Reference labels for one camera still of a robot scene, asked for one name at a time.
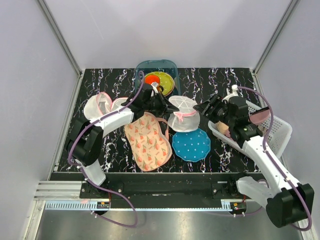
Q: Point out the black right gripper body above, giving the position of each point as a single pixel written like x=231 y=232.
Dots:
x=219 y=111

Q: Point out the floral pink laundry bag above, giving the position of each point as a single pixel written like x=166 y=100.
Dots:
x=149 y=141

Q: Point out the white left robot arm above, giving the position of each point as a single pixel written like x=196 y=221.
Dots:
x=86 y=138

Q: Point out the orange cup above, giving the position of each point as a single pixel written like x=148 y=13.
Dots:
x=150 y=79

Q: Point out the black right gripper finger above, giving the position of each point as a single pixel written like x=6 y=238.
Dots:
x=201 y=108
x=213 y=100

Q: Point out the teal transparent bin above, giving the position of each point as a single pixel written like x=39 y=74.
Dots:
x=164 y=65

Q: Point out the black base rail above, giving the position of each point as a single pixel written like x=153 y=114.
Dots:
x=166 y=190

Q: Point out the blue dotted plate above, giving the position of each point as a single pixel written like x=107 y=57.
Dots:
x=191 y=146

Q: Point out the white plastic basket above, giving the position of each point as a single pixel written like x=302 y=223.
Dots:
x=278 y=137

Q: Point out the yellow dotted plate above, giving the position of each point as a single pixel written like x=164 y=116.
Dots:
x=166 y=81

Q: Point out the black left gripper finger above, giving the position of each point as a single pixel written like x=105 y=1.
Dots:
x=163 y=100
x=170 y=108

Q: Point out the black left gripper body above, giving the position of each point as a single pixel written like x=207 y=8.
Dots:
x=156 y=104

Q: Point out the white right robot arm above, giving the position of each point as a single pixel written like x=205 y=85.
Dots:
x=285 y=200

